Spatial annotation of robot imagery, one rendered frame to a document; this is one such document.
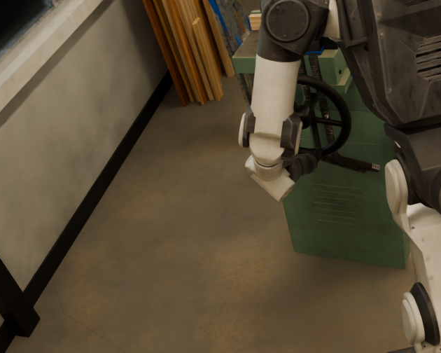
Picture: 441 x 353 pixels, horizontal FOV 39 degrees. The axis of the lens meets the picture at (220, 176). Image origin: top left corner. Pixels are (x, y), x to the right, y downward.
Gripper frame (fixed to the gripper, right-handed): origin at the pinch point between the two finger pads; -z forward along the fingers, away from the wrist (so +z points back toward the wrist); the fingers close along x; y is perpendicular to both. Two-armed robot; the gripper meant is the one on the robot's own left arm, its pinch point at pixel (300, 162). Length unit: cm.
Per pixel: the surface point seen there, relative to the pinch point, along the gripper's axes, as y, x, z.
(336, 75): 22.8, 12.9, -4.1
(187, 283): -49, -70, -36
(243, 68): 30.0, -20.1, -14.1
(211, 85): 31, -100, -139
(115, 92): 35, -132, -93
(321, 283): -53, -17, -46
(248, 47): 36.4, -18.3, -17.1
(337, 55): 28.3, 14.0, -4.4
